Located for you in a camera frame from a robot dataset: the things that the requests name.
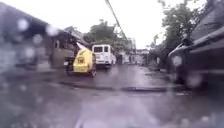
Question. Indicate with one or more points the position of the tall dark trees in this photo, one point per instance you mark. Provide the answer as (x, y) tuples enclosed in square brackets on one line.
[(180, 23)]

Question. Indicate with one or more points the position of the white van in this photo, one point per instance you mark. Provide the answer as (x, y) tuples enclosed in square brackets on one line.
[(101, 55)]

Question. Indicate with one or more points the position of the yellow three-wheeled vehicle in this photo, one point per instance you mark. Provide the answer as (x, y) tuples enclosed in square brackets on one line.
[(83, 61)]

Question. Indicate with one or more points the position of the wet grey asphalt road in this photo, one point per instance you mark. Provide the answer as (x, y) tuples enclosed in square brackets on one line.
[(126, 76)]

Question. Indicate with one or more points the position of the low building with roof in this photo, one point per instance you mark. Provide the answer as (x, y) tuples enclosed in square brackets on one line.
[(63, 50)]

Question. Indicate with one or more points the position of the trees behind van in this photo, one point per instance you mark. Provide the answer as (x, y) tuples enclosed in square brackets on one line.
[(101, 31)]

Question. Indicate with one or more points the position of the dark vehicle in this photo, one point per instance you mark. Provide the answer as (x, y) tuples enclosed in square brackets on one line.
[(200, 63)]

